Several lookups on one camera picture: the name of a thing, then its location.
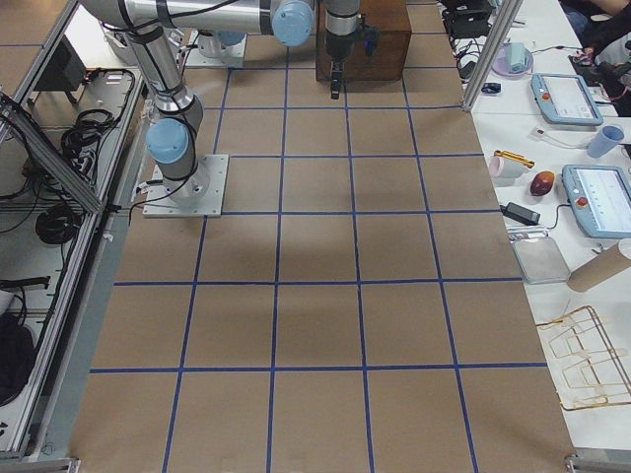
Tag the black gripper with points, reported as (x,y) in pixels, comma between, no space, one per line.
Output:
(338,46)

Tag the dark wooden drawer cabinet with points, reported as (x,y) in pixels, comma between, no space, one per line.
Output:
(391,18)

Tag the lilac bowl with teal cup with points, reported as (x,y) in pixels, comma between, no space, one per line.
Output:
(513,60)

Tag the pink white mug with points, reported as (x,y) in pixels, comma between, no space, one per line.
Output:
(505,164)

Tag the black power adapter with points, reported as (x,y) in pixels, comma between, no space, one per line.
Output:
(520,214)

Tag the upper teach pendant tablet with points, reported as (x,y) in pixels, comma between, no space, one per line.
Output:
(564,100)

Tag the teach pendant tablet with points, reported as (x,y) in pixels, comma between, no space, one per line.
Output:
(564,100)
(600,199)

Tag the red brown mango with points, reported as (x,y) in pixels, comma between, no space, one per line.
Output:
(542,183)

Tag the light blue plastic cup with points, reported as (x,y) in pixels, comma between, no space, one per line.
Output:
(607,138)

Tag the silver metal tin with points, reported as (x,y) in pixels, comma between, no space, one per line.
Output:
(541,261)

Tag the lower teach pendant tablet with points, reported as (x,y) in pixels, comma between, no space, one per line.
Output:
(600,199)

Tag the cardboard tube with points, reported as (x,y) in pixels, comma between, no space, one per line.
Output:
(602,267)

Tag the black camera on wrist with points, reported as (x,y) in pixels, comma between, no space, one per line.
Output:
(371,37)

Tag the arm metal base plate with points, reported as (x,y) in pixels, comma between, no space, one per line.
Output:
(202,195)
(192,58)

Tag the aluminium frame post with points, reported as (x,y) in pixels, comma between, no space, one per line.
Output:
(498,33)

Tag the gold wire rack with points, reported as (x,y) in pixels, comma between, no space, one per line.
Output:
(587,368)

